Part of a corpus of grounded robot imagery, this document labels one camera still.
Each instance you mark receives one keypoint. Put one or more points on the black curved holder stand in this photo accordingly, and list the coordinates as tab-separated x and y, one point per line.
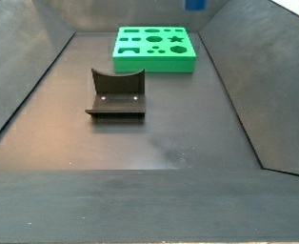
118	93

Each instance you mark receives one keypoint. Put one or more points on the green shape-sorting board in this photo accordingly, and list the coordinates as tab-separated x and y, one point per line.
158	49

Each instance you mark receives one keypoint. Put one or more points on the blue hexagonal prism peg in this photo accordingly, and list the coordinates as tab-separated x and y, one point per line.
194	4

